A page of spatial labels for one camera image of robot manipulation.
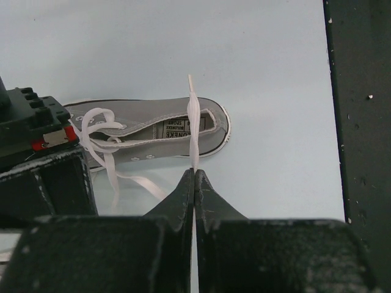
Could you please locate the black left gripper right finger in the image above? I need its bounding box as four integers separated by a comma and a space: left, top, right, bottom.
194, 169, 247, 292

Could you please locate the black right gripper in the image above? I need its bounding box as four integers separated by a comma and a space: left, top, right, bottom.
1, 85, 98, 228

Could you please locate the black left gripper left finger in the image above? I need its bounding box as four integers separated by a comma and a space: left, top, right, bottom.
144, 168, 195, 292

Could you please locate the grey canvas sneaker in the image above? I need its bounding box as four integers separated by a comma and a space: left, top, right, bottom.
65, 98, 232, 164

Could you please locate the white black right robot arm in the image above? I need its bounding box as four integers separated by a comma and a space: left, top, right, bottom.
1, 1, 390, 225

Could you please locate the white shoelace of sneaker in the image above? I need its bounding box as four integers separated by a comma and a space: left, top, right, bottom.
71, 74, 201, 212

